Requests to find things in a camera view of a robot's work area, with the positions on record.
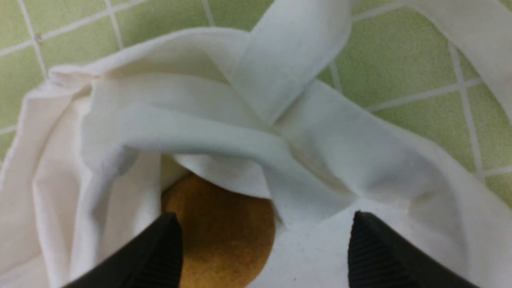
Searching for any white cloth tote bag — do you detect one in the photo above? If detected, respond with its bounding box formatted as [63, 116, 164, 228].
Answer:
[1, 0, 511, 288]

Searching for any brown round fruit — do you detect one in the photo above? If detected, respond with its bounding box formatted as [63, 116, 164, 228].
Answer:
[162, 174, 276, 288]

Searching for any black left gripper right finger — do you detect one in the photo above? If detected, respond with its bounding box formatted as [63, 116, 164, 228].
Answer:
[347, 211, 475, 288]

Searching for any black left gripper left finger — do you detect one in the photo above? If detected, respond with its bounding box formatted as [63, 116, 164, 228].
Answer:
[66, 212, 184, 288]

